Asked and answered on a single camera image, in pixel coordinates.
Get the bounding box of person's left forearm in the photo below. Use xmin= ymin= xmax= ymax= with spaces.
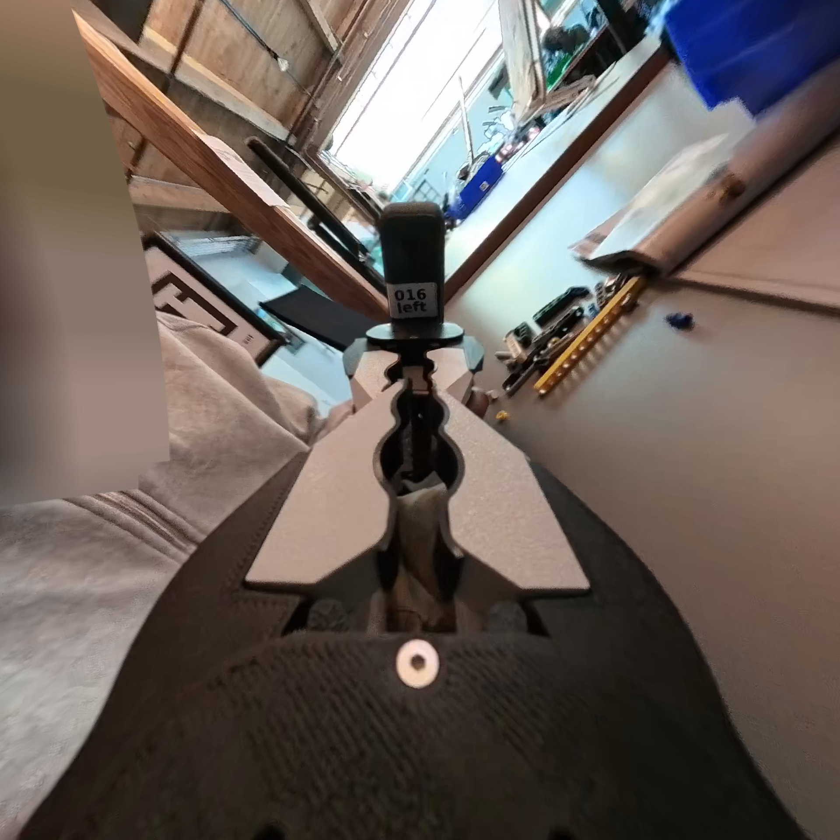
xmin=157 ymin=314 xmax=355 ymax=454

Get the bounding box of long yellow lego beam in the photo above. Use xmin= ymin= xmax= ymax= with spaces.
xmin=533 ymin=276 xmax=644 ymax=396

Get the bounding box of pile of loose lego pieces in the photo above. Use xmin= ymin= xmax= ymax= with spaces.
xmin=495 ymin=272 xmax=634 ymax=398

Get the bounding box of small grey black lego piece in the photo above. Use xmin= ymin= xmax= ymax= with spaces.
xmin=399 ymin=377 xmax=435 ymax=480

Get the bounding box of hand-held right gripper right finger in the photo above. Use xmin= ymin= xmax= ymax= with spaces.
xmin=430 ymin=384 xmax=592 ymax=614

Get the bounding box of blue plastic bin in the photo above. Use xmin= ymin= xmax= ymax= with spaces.
xmin=456 ymin=157 xmax=509 ymax=227
xmin=663 ymin=0 xmax=840 ymax=116

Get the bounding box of flat lego instruction booklet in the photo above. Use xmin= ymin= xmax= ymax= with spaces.
xmin=669 ymin=112 xmax=840 ymax=309

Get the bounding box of curled paper booklet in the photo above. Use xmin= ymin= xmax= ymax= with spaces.
xmin=570 ymin=131 xmax=749 ymax=277

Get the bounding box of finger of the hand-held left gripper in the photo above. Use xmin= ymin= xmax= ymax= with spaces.
xmin=427 ymin=352 xmax=473 ymax=409
xmin=351 ymin=353 xmax=403 ymax=411

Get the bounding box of wooden table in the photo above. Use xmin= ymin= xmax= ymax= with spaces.
xmin=69 ymin=0 xmax=395 ymax=322

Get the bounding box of cluttered shelf rack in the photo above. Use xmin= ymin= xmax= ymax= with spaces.
xmin=497 ymin=0 xmax=664 ymax=116

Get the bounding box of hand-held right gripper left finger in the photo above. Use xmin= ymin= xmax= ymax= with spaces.
xmin=244 ymin=384 xmax=403 ymax=611

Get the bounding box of black white patterned board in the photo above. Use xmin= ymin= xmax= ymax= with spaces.
xmin=141 ymin=233 xmax=290 ymax=365

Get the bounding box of bright window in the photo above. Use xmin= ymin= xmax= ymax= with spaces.
xmin=326 ymin=0 xmax=509 ymax=198

